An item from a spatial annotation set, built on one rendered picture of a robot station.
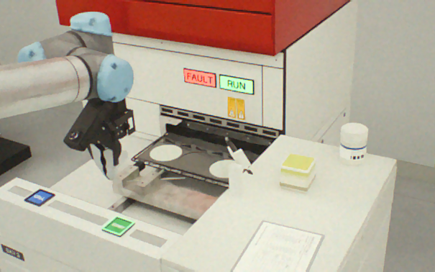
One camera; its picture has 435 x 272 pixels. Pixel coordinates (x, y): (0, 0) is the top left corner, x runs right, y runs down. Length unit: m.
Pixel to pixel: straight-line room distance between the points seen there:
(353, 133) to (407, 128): 1.74
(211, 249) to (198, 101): 0.67
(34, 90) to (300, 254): 0.65
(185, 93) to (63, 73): 0.93
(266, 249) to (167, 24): 0.77
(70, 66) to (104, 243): 0.53
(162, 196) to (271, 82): 0.45
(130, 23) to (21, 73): 0.93
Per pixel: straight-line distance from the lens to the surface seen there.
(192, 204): 1.47
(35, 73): 0.83
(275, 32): 1.46
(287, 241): 1.20
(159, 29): 1.66
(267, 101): 1.60
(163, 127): 1.85
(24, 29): 4.63
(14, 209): 1.48
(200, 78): 1.69
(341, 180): 1.42
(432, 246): 2.82
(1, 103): 0.80
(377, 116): 3.19
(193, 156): 1.65
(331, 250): 1.19
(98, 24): 1.05
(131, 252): 1.23
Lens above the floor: 1.73
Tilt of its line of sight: 28 degrees down
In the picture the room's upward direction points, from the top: 3 degrees counter-clockwise
